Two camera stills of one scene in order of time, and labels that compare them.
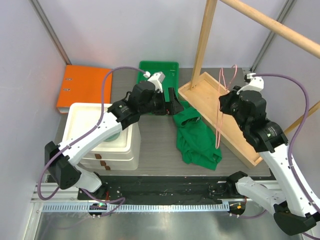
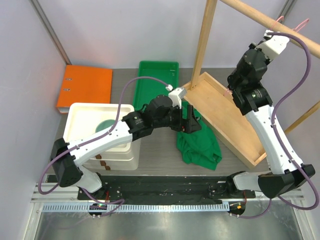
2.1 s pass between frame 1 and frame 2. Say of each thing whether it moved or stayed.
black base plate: stayed
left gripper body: moved
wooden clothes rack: stayed
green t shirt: stayed
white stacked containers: stayed
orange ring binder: stayed
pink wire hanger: moved
